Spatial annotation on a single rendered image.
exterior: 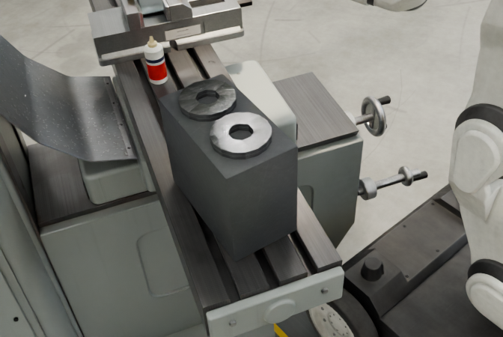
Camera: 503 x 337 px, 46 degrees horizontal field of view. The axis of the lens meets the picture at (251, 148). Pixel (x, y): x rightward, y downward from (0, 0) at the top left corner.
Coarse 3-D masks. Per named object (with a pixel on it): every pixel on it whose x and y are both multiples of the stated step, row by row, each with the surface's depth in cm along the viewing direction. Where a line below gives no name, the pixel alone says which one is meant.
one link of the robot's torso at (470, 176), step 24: (480, 120) 99; (456, 144) 105; (480, 144) 99; (456, 168) 106; (480, 168) 102; (456, 192) 113; (480, 192) 106; (480, 216) 114; (480, 240) 118; (480, 264) 119
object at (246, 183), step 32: (192, 96) 91; (224, 96) 91; (192, 128) 88; (224, 128) 85; (256, 128) 85; (192, 160) 90; (224, 160) 82; (256, 160) 82; (288, 160) 84; (192, 192) 97; (224, 192) 82; (256, 192) 85; (288, 192) 89; (224, 224) 89; (256, 224) 89; (288, 224) 94
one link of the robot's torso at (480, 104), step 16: (496, 0) 87; (496, 16) 88; (480, 32) 93; (496, 32) 90; (480, 48) 96; (496, 48) 93; (480, 64) 98; (496, 64) 95; (480, 80) 99; (496, 80) 97; (480, 96) 101; (496, 96) 98; (464, 112) 104; (480, 112) 100; (496, 112) 98
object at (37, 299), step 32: (0, 128) 119; (0, 160) 110; (0, 192) 112; (0, 224) 115; (32, 224) 124; (0, 256) 119; (32, 256) 125; (0, 288) 124; (32, 288) 129; (0, 320) 130; (32, 320) 134; (64, 320) 142
